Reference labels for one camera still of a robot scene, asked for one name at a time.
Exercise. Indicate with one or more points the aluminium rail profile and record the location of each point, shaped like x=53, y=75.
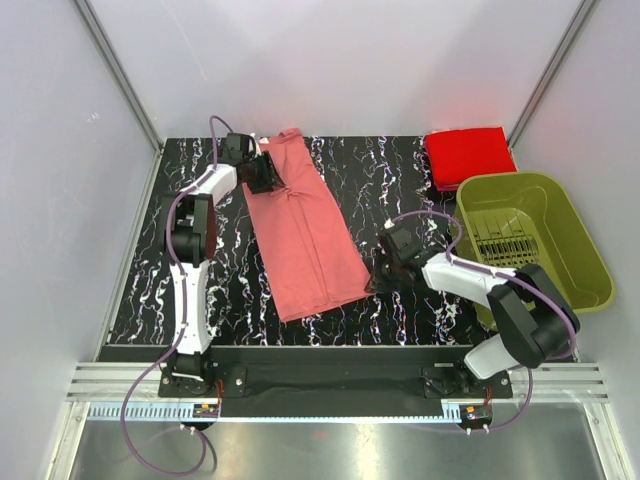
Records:
x=552, y=383

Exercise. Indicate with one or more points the white slotted cable duct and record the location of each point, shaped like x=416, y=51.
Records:
x=198, y=412

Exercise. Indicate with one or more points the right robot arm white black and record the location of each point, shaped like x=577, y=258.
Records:
x=535, y=323

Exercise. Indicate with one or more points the olive green plastic basket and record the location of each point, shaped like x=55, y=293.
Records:
x=513, y=219

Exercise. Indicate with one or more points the right aluminium frame post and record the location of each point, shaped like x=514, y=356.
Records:
x=576, y=25

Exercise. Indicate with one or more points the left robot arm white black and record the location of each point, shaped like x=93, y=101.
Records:
x=189, y=240

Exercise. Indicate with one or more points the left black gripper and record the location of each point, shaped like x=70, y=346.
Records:
x=270, y=178

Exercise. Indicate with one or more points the left aluminium frame post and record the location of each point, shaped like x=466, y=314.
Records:
x=108, y=54

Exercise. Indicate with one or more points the black marble pattern mat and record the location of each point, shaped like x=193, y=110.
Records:
x=373, y=179

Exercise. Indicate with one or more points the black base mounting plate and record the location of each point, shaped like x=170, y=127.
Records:
x=433, y=372

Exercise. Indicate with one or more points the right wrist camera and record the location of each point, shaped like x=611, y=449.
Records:
x=399, y=245

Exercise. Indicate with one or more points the aluminium frame post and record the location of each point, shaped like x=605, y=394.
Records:
x=576, y=25
x=108, y=54

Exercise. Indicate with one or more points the folded red t shirt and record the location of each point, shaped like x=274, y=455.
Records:
x=459, y=154

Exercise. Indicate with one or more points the pink t shirt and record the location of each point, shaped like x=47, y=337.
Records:
x=311, y=261

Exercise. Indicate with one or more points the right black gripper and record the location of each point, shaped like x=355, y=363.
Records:
x=376, y=284

